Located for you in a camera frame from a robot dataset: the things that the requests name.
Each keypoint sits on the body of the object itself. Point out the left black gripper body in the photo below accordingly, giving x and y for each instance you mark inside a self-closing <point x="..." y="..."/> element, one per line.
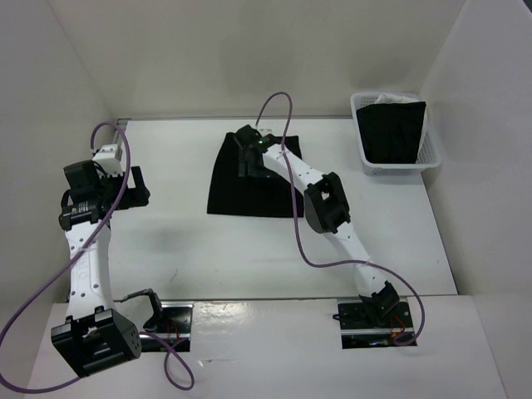
<point x="131" y="197"/>

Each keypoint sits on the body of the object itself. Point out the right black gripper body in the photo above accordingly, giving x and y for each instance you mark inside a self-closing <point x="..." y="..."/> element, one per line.
<point x="257" y="169"/>

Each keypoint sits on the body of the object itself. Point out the black skirt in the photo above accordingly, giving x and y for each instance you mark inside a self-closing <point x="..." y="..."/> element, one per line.
<point x="265" y="195"/>
<point x="367" y="120"/>

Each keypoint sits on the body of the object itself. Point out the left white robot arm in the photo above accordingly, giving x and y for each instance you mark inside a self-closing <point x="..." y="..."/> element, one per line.
<point x="95" y="336"/>

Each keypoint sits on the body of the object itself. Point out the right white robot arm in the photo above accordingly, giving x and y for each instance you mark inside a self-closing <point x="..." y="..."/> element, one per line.
<point x="327" y="212"/>

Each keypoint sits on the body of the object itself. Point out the black skirt in basket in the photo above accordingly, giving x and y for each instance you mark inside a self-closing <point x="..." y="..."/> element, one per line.
<point x="367" y="120"/>

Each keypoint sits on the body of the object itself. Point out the white skirt in basket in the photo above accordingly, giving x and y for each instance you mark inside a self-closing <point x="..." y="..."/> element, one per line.
<point x="401" y="126"/>

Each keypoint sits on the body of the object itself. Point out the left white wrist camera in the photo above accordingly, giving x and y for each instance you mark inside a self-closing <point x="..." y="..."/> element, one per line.
<point x="108" y="157"/>

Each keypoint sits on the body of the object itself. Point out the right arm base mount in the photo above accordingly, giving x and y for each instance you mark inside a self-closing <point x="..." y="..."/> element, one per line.
<point x="358" y="330"/>

